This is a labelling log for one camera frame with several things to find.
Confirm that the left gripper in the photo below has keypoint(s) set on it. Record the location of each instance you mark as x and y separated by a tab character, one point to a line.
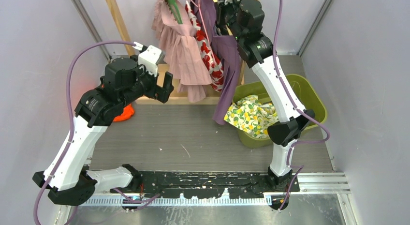
160	93

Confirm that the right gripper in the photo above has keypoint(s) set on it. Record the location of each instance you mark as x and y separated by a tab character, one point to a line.
221	7

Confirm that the yellow hanger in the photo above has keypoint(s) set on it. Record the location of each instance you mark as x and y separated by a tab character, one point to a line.
221	27

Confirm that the purple skirt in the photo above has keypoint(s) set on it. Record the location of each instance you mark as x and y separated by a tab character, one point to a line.
225	47

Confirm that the lemon print skirt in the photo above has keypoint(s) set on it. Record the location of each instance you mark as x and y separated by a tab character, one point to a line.
252	116

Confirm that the green plastic basket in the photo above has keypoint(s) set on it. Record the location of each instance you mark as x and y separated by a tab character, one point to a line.
305	94

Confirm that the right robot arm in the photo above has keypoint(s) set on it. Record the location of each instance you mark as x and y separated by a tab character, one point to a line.
244	19

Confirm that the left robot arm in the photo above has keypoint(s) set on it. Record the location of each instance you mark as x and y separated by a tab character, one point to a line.
68	179

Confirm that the pink hanger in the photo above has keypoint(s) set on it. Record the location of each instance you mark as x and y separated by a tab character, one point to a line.
198	5

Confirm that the green hanger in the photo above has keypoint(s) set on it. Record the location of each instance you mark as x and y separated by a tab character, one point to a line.
174	10

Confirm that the wooden clothes rack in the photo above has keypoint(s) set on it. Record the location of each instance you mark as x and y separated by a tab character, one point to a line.
176	98

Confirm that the pink dress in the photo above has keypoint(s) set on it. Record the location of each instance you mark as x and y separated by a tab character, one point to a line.
181	50

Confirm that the orange cloth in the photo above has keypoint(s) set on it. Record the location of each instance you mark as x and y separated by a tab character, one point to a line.
127	113

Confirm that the red floral garment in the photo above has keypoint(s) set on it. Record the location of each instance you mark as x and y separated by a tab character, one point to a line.
211	62

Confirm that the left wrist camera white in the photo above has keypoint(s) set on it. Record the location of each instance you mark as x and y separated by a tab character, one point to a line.
150	57

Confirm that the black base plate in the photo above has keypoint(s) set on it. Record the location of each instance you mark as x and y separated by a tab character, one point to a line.
213	185

